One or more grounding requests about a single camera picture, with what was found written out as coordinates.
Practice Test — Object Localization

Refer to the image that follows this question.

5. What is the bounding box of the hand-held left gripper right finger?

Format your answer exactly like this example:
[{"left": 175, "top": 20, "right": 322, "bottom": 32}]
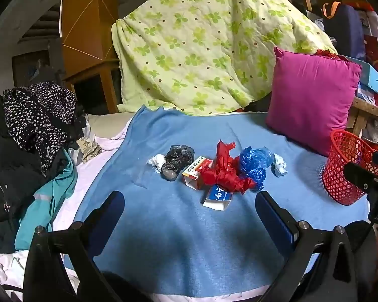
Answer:
[{"left": 255, "top": 190, "right": 359, "bottom": 302}]

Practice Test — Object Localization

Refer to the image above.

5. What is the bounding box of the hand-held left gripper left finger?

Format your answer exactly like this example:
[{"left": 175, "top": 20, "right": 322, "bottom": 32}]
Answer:
[{"left": 23, "top": 190, "right": 125, "bottom": 302}]

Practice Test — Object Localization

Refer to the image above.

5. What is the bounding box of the red plastic mesh basket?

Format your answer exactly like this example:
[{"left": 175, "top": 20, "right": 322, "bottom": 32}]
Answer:
[{"left": 321, "top": 129, "right": 378, "bottom": 206}]

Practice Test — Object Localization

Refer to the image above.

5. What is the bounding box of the white and blue tissue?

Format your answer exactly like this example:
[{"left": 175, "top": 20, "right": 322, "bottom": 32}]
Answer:
[{"left": 271, "top": 154, "right": 288, "bottom": 176}]

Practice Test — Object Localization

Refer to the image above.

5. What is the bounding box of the blue plastic bag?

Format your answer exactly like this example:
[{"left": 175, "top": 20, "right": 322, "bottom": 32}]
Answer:
[{"left": 239, "top": 146, "right": 275, "bottom": 191}]

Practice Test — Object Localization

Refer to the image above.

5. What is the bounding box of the blue toothpaste box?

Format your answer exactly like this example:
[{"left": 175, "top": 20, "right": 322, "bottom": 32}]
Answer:
[{"left": 202, "top": 184, "right": 234, "bottom": 211}]

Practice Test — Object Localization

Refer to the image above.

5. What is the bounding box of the black plastic bag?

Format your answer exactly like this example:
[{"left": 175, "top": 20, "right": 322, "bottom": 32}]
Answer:
[{"left": 163, "top": 145, "right": 195, "bottom": 182}]

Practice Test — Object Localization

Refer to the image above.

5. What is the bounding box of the red and white medicine box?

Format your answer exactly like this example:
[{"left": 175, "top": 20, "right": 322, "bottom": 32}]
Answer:
[{"left": 181, "top": 156, "right": 214, "bottom": 190}]

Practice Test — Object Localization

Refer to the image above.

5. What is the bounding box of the white plastic bag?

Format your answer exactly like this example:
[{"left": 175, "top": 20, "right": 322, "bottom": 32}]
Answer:
[{"left": 363, "top": 120, "right": 378, "bottom": 145}]

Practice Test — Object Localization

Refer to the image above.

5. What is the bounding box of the wooden bench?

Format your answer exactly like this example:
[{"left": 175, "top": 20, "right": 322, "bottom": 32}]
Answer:
[{"left": 346, "top": 96, "right": 378, "bottom": 137}]

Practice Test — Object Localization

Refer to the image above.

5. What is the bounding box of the pale pink sheet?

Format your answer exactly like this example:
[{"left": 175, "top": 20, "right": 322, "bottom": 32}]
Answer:
[{"left": 0, "top": 134, "right": 130, "bottom": 302}]

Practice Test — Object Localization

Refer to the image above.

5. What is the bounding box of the teal garment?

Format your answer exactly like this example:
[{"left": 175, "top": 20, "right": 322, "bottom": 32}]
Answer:
[{"left": 14, "top": 149, "right": 78, "bottom": 250}]

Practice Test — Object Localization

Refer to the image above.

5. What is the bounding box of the cream patterned cloth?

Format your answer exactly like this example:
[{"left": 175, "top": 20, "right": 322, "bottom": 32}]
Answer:
[{"left": 77, "top": 135, "right": 103, "bottom": 164}]

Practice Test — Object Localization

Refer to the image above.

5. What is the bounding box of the blue blanket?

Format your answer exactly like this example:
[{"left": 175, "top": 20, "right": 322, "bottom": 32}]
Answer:
[{"left": 63, "top": 105, "right": 370, "bottom": 298}]

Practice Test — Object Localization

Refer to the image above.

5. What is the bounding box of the small teal box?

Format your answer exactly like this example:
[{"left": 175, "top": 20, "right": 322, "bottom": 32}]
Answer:
[{"left": 343, "top": 55, "right": 378, "bottom": 95}]

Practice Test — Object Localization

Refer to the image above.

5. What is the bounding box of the magenta pillow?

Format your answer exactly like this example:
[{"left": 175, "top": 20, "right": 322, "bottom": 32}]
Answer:
[{"left": 265, "top": 47, "right": 363, "bottom": 157}]

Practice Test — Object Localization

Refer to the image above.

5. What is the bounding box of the beige cushion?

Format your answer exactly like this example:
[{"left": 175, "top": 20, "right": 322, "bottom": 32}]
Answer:
[{"left": 87, "top": 111, "right": 136, "bottom": 140}]

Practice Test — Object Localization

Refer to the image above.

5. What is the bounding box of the flat red box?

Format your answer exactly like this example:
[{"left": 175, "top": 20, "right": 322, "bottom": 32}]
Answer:
[{"left": 363, "top": 34, "right": 378, "bottom": 107}]

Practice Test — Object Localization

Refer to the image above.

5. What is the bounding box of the black jacket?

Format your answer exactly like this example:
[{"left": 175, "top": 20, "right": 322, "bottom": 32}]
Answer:
[{"left": 0, "top": 96, "right": 67, "bottom": 255}]

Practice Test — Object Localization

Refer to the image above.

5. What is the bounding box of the large shiny red plastic bag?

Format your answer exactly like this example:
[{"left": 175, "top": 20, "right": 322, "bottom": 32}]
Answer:
[{"left": 313, "top": 49, "right": 350, "bottom": 62}]

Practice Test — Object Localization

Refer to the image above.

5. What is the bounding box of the black white-dotted garment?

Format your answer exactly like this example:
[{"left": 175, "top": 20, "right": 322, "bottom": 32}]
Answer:
[{"left": 2, "top": 81, "right": 79, "bottom": 172}]

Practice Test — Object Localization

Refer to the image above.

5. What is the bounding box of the green clover print quilt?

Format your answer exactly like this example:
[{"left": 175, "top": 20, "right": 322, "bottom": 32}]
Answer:
[{"left": 111, "top": 0, "right": 339, "bottom": 116}]

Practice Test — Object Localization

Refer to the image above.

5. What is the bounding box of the orange wooden cabinet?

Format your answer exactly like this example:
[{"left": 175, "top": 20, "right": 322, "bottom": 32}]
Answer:
[{"left": 61, "top": 0, "right": 120, "bottom": 114}]

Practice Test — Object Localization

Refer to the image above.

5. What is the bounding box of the navy bag with orange handle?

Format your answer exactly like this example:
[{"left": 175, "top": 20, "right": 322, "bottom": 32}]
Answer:
[{"left": 322, "top": 3, "right": 367, "bottom": 60}]

